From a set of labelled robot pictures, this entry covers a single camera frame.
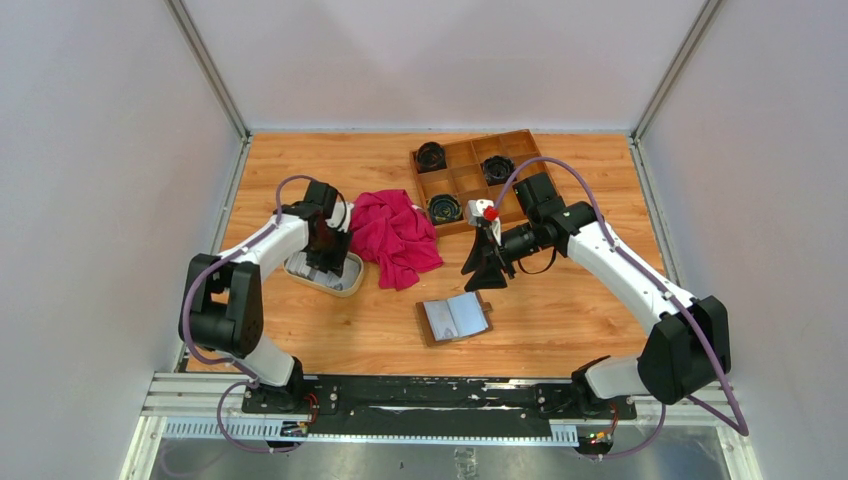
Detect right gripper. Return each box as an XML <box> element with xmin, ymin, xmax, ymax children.
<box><xmin>461</xmin><ymin>218</ymin><xmax>541</xmax><ymax>293</ymax></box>

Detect brown leather card holder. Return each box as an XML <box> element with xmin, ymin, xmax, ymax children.
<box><xmin>415</xmin><ymin>292</ymin><xmax>494</xmax><ymax>347</ymax></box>

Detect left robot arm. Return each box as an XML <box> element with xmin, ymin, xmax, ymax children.
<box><xmin>178</xmin><ymin>178</ymin><xmax>362</xmax><ymax>413</ymax></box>

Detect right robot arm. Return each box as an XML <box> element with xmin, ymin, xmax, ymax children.
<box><xmin>462</xmin><ymin>173</ymin><xmax>731</xmax><ymax>418</ymax></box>

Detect beige oval card box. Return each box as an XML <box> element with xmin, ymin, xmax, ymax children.
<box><xmin>283</xmin><ymin>251</ymin><xmax>366</xmax><ymax>299</ymax></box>

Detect magenta cloth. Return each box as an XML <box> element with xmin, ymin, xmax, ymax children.
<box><xmin>351</xmin><ymin>189</ymin><xmax>444</xmax><ymax>291</ymax></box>

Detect black coiled belt bottom-left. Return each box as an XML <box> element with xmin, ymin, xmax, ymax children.
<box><xmin>427</xmin><ymin>194</ymin><xmax>463</xmax><ymax>226</ymax></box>

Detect wooden compartment tray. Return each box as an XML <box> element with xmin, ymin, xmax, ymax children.
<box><xmin>409</xmin><ymin>130</ymin><xmax>548</xmax><ymax>237</ymax></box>

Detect black coiled belt centre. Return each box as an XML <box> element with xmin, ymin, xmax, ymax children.
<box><xmin>481</xmin><ymin>155</ymin><xmax>515</xmax><ymax>186</ymax></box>

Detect black coiled belt top-left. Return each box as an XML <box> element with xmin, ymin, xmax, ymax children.
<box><xmin>414</xmin><ymin>141</ymin><xmax>447</xmax><ymax>174</ymax></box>

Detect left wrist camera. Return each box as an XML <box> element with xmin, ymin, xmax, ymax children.
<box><xmin>327</xmin><ymin>201</ymin><xmax>354</xmax><ymax>233</ymax></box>

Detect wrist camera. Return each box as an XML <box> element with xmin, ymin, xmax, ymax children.
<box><xmin>465</xmin><ymin>199</ymin><xmax>502</xmax><ymax>245</ymax></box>
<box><xmin>327</xmin><ymin>201</ymin><xmax>354</xmax><ymax>233</ymax></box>

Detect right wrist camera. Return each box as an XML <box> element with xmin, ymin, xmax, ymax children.
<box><xmin>465</xmin><ymin>199</ymin><xmax>502</xmax><ymax>245</ymax></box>

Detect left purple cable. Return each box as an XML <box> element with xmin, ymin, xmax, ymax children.
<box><xmin>180</xmin><ymin>174</ymin><xmax>319</xmax><ymax>455</ymax></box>

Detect purple cable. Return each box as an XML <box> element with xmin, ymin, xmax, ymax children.
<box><xmin>493</xmin><ymin>156</ymin><xmax>750</xmax><ymax>462</ymax></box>
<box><xmin>180</xmin><ymin>174</ymin><xmax>319</xmax><ymax>455</ymax></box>

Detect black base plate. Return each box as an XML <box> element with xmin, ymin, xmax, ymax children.
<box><xmin>241</xmin><ymin>375</ymin><xmax>637</xmax><ymax>439</ymax></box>

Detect aluminium frame rail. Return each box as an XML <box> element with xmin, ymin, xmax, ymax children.
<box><xmin>121</xmin><ymin>373</ymin><xmax>761</xmax><ymax>479</ymax></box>

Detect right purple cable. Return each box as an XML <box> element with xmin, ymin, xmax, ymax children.
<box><xmin>493</xmin><ymin>156</ymin><xmax>750</xmax><ymax>462</ymax></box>

